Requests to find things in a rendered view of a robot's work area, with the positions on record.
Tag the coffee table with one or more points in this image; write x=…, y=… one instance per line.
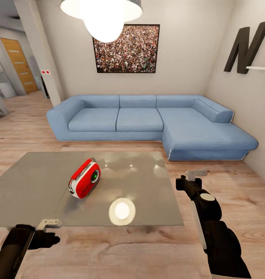
x=134, y=189

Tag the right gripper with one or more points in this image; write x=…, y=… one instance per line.
x=183, y=185

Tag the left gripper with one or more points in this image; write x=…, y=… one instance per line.
x=46, y=240

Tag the radio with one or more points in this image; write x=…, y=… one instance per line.
x=84, y=179

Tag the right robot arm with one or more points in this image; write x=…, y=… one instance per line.
x=219, y=242

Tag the sofa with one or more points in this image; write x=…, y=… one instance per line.
x=190, y=127

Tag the decorative sign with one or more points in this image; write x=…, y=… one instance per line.
x=240, y=48

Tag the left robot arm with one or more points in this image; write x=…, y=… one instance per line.
x=24, y=237

